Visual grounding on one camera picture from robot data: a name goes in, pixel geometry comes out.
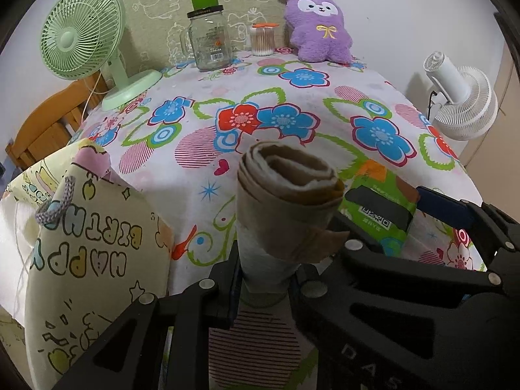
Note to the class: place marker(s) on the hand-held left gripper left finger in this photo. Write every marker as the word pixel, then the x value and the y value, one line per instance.
pixel 227 304

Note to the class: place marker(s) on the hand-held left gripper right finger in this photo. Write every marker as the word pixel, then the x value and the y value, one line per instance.
pixel 315 306

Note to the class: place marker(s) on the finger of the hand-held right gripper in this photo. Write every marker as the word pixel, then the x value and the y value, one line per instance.
pixel 445 209
pixel 406 277

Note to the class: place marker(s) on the green tissue pack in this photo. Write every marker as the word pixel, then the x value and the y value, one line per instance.
pixel 378 178

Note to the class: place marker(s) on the beige towel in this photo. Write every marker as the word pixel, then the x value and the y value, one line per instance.
pixel 276 219

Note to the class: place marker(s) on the yellow cartoon gift bag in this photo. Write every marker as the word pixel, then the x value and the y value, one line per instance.
pixel 93 252

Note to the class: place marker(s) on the white clip fan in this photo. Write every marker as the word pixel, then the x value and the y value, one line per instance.
pixel 467 101

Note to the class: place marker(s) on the beige wooden door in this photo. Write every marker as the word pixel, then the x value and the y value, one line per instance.
pixel 505 89

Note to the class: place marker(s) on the floral tablecloth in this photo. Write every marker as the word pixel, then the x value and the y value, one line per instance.
pixel 284 89

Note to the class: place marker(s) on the purple plush toy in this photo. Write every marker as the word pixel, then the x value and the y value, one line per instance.
pixel 319 28

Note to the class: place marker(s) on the cotton swab container orange lid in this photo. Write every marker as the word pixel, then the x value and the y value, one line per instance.
pixel 263 40

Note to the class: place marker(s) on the wooden chair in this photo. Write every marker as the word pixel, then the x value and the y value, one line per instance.
pixel 44 130

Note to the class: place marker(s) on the glass jar mug black lid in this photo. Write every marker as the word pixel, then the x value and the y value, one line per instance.
pixel 211 40

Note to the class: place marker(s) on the green desk fan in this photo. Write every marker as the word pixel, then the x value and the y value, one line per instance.
pixel 77 36

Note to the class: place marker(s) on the green patterned wall sheet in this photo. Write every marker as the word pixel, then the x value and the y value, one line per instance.
pixel 162 20

